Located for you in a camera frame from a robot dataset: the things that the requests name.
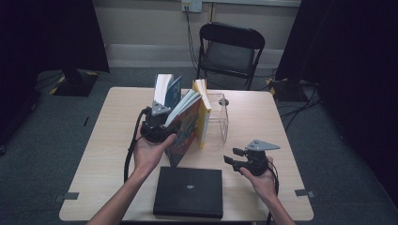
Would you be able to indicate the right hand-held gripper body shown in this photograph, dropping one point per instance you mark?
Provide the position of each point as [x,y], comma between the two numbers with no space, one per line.
[256,162]

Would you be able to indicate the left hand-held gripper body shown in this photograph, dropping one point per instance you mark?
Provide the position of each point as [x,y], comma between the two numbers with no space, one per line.
[155,128]

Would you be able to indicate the red illustrated book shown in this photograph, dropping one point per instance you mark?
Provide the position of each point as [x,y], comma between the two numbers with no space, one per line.
[187,131]

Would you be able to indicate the yellow book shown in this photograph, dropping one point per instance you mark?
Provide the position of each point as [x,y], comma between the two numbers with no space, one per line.
[202,125]

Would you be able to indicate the clear acrylic book rack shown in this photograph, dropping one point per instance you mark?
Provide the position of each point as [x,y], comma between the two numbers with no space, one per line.
[222,125]

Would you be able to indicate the blue book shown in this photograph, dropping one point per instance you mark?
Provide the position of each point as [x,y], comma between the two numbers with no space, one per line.
[173,93]

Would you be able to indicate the person's right hand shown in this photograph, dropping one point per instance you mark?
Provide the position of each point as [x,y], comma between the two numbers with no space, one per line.
[264,187]

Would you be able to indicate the person's left hand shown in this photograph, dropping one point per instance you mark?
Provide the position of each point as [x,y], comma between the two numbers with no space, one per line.
[148,156]

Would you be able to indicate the dark round disc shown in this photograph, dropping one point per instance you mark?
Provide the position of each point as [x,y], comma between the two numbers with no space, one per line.
[223,101]

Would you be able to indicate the grey tape piece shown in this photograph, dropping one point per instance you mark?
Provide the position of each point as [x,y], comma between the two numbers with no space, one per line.
[302,192]
[70,196]

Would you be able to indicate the black book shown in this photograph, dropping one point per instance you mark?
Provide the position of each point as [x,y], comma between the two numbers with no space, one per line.
[187,200]

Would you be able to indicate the black floor tape strip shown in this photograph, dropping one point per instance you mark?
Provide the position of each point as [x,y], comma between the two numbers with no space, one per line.
[86,121]

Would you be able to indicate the black stand base striped tape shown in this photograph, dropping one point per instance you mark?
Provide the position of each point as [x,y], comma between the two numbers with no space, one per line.
[286,90]
[75,84]

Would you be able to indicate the black folding chair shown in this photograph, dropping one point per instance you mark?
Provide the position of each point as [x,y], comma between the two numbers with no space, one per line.
[231,34]

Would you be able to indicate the black curtain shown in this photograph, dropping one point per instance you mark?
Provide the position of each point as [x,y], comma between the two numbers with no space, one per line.
[47,31]
[344,47]

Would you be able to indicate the white wall socket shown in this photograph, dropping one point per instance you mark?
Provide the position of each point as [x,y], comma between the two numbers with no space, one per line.
[195,5]

